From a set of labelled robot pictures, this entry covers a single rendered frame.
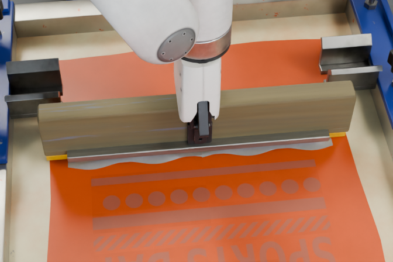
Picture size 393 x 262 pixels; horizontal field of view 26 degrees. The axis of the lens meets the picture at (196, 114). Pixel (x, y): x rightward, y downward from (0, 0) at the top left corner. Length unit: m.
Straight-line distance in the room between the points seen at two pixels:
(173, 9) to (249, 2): 0.50
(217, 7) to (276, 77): 0.34
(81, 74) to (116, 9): 0.47
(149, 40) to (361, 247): 0.42
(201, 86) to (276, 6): 0.36
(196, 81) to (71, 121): 0.18
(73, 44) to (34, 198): 0.28
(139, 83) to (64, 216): 0.24
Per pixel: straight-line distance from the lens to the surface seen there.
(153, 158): 1.15
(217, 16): 0.93
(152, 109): 1.07
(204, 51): 0.97
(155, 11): 0.81
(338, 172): 1.15
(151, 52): 0.84
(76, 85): 1.24
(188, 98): 1.00
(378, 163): 1.17
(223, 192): 1.12
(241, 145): 1.12
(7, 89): 1.19
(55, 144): 1.11
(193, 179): 1.13
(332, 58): 1.23
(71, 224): 1.10
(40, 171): 1.16
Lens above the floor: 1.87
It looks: 50 degrees down
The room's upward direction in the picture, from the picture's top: straight up
